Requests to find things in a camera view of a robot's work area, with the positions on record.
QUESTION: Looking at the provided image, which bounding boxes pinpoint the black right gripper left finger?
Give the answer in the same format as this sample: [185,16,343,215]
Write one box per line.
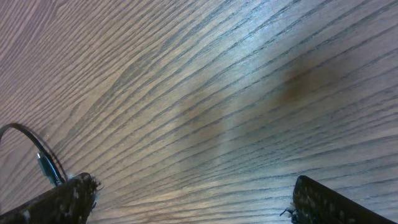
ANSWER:
[1,172,100,224]

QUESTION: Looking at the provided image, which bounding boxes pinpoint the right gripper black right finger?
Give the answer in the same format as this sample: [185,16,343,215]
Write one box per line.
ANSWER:
[290,175,396,224]

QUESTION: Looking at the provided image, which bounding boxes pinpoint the thick black USB-A cable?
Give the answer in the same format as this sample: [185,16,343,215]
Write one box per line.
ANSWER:
[0,123,67,187]

